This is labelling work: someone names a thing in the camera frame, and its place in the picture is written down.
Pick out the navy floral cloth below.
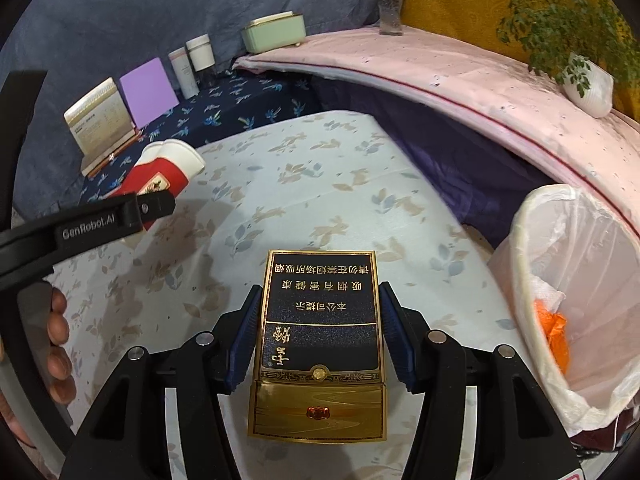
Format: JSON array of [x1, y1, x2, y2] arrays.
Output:
[[77, 70, 321, 206]]

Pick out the dark purple cloth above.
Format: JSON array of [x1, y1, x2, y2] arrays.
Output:
[[310, 75, 556, 251]]

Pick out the black and gold cigarette box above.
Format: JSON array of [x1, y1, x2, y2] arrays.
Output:
[[247, 249, 390, 443]]

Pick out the green leafy plant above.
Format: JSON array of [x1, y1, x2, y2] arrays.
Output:
[[495, 0, 640, 98]]

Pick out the red and white paper cup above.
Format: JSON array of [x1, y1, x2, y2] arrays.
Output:
[[102, 139, 206, 231]]

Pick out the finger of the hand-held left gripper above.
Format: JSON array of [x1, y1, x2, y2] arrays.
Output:
[[136, 192, 177, 228]]

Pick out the glass vase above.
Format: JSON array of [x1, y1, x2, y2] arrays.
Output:
[[376, 0, 407, 36]]

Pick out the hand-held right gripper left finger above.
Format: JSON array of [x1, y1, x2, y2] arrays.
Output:
[[59, 284, 264, 480]]

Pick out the orange plastic bag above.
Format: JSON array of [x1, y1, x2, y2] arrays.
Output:
[[534, 300, 571, 376]]

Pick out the pale floral tablecloth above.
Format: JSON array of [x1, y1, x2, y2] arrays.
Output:
[[47, 110, 576, 480]]

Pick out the purple notepad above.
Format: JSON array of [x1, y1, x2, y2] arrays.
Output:
[[119, 57, 178, 128]]

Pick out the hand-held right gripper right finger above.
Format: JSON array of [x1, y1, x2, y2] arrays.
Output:
[[378, 281, 586, 480]]

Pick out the white plant pot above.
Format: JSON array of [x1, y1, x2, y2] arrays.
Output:
[[562, 54, 615, 118]]

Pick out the green tissue box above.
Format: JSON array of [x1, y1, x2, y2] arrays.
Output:
[[241, 11, 307, 53]]

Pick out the person's left hand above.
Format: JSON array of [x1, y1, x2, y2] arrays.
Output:
[[46, 287, 77, 405]]

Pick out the dark red cloth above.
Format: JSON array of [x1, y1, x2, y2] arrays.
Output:
[[570, 400, 633, 461]]

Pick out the cream box on stand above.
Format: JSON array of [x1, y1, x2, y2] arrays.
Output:
[[64, 77, 141, 177]]

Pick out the trash bin with white liner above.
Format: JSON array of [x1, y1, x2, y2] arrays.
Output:
[[487, 183, 640, 433]]

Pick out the white lidded jar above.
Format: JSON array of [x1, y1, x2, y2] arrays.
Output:
[[186, 33, 217, 88]]

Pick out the white bottle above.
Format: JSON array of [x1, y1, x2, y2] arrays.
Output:
[[167, 47, 200, 100]]

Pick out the blue grey cloth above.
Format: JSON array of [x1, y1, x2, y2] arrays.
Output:
[[10, 0, 381, 221]]

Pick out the pink cloth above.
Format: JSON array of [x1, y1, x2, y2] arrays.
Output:
[[234, 25, 640, 241]]

